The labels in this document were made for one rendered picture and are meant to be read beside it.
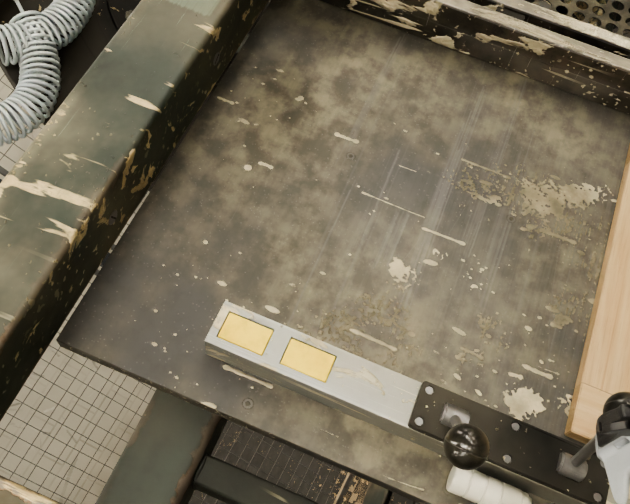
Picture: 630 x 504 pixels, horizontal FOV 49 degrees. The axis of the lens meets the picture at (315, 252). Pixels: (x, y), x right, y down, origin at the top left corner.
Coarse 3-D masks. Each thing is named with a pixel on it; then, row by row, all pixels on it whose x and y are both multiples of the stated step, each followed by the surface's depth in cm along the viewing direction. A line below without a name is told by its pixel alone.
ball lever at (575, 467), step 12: (612, 396) 60; (624, 396) 59; (612, 408) 59; (588, 444) 64; (564, 456) 67; (576, 456) 66; (588, 456) 65; (564, 468) 67; (576, 468) 66; (576, 480) 67
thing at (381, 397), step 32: (224, 320) 72; (256, 320) 72; (224, 352) 71; (288, 384) 72; (320, 384) 70; (352, 384) 70; (384, 384) 71; (416, 384) 71; (352, 416) 73; (384, 416) 69; (512, 480) 70
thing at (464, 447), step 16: (448, 416) 68; (464, 416) 68; (448, 432) 58; (464, 432) 57; (480, 432) 58; (448, 448) 57; (464, 448) 57; (480, 448) 57; (464, 464) 57; (480, 464) 57
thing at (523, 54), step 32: (320, 0) 100; (352, 0) 98; (384, 0) 96; (416, 0) 94; (448, 0) 93; (480, 0) 95; (512, 0) 94; (416, 32) 98; (448, 32) 96; (480, 32) 94; (512, 32) 92; (544, 32) 92; (576, 32) 93; (608, 32) 93; (512, 64) 96; (544, 64) 94; (576, 64) 92; (608, 64) 91; (608, 96) 95
